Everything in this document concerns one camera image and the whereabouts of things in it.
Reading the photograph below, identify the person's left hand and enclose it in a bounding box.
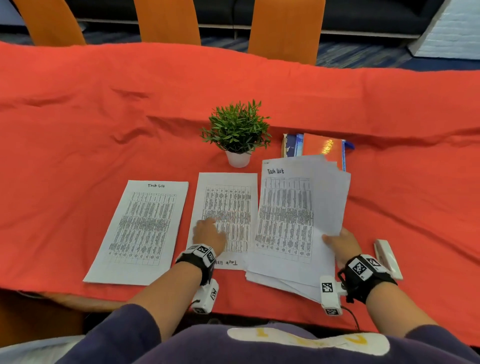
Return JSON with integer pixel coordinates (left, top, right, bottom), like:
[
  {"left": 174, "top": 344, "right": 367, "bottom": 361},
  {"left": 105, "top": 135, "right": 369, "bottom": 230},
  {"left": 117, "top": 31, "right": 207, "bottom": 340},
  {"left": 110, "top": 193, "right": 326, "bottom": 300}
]
[{"left": 192, "top": 217, "right": 228, "bottom": 258}]

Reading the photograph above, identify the orange chair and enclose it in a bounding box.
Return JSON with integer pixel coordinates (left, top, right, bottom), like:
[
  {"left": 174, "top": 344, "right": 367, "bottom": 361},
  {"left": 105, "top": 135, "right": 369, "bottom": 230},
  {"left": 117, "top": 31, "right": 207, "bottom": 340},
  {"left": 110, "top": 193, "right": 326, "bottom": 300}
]
[
  {"left": 133, "top": 0, "right": 202, "bottom": 47},
  {"left": 247, "top": 0, "right": 326, "bottom": 67},
  {"left": 13, "top": 0, "right": 87, "bottom": 47}
]

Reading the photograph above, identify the white stapler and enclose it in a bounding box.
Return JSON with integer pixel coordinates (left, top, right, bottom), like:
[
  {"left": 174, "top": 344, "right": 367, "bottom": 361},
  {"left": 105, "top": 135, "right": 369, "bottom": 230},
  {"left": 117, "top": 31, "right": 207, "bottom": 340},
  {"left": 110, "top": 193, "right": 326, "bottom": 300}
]
[{"left": 373, "top": 239, "right": 404, "bottom": 281}]

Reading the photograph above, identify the person's right hand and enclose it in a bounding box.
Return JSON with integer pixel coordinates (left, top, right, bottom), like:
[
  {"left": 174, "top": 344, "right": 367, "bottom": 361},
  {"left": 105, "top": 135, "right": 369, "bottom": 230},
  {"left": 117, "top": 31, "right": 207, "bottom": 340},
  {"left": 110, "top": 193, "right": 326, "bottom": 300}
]
[{"left": 321, "top": 227, "right": 363, "bottom": 270}]

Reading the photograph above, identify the single printed table sheet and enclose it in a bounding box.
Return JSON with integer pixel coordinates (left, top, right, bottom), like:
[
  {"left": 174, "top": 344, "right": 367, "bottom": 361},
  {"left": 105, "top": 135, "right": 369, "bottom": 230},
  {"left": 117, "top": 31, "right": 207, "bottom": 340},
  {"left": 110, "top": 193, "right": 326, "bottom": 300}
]
[{"left": 82, "top": 180, "right": 190, "bottom": 287}]

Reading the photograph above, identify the person's right forearm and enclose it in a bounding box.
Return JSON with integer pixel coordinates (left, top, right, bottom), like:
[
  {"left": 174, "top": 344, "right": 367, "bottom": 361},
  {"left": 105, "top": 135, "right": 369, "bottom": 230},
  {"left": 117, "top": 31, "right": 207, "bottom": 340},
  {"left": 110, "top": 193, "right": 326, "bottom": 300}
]
[{"left": 365, "top": 281, "right": 440, "bottom": 338}]

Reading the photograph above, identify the person's left forearm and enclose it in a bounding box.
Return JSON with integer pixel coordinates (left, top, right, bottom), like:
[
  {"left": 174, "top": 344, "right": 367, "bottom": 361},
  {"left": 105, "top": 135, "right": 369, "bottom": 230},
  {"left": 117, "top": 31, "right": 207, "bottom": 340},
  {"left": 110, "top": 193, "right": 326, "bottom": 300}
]
[{"left": 127, "top": 261, "right": 203, "bottom": 342}]

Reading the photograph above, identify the pile of printed papers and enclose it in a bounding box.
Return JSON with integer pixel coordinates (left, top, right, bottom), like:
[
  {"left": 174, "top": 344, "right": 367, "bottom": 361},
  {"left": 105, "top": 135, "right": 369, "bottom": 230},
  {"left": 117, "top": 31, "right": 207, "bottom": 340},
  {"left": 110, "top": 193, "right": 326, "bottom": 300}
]
[{"left": 245, "top": 154, "right": 352, "bottom": 304}]

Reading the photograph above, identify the navy sweatshirt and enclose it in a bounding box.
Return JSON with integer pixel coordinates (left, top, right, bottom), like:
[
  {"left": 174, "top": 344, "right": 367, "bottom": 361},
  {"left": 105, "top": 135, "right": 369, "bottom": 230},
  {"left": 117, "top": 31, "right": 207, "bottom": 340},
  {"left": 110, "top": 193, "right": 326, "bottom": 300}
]
[{"left": 56, "top": 303, "right": 480, "bottom": 364}]

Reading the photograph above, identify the red tablecloth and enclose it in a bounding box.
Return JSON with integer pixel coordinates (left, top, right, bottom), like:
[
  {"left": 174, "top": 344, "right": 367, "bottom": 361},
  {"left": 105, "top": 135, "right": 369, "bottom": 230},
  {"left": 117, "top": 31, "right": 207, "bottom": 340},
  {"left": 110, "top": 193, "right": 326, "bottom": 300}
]
[{"left": 0, "top": 41, "right": 480, "bottom": 348}]

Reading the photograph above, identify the black sofa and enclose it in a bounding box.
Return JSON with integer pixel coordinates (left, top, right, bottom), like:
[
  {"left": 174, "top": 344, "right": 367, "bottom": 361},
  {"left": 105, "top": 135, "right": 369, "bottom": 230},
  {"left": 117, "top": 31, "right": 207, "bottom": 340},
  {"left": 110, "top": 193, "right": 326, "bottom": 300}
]
[{"left": 65, "top": 0, "right": 445, "bottom": 38}]

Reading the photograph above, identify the black marker wrist strap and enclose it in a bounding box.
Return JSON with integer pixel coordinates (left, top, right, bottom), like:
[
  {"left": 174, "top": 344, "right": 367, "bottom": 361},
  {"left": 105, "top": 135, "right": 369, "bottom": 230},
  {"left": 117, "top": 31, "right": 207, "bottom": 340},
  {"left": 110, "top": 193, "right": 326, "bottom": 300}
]
[
  {"left": 337, "top": 254, "right": 398, "bottom": 305},
  {"left": 175, "top": 243, "right": 218, "bottom": 287}
]

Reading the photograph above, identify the black cable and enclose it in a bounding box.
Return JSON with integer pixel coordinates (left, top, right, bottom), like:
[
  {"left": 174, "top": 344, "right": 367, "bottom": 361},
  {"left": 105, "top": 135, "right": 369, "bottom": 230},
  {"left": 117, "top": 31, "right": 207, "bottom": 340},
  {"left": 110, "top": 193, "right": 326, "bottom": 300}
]
[{"left": 341, "top": 305, "right": 361, "bottom": 333}]

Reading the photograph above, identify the green plant in white pot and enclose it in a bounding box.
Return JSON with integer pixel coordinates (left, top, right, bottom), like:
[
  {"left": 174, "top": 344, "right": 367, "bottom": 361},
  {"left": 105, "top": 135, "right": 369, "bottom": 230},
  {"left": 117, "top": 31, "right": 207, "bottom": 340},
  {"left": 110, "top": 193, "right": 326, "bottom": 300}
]
[{"left": 199, "top": 99, "right": 273, "bottom": 169}]

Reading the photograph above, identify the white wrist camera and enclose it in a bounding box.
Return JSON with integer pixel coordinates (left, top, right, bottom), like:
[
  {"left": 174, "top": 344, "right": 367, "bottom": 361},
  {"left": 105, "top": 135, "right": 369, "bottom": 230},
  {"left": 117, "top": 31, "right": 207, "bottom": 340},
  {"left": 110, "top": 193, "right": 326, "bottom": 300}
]
[
  {"left": 190, "top": 278, "right": 220, "bottom": 315},
  {"left": 319, "top": 275, "right": 348, "bottom": 317}
]

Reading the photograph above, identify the orange notebook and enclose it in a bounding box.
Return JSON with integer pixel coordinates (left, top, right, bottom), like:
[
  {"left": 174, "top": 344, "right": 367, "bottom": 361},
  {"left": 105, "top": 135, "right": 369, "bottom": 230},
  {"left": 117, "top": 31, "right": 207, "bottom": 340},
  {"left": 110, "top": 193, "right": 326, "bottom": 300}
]
[{"left": 301, "top": 133, "right": 345, "bottom": 172}]

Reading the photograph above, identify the thin set of printed sheets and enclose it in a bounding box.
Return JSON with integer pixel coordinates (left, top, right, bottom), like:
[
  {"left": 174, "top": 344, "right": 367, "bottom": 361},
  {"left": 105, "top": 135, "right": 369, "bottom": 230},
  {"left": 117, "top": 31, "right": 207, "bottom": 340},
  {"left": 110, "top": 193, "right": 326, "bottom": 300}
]
[{"left": 186, "top": 172, "right": 259, "bottom": 271}]

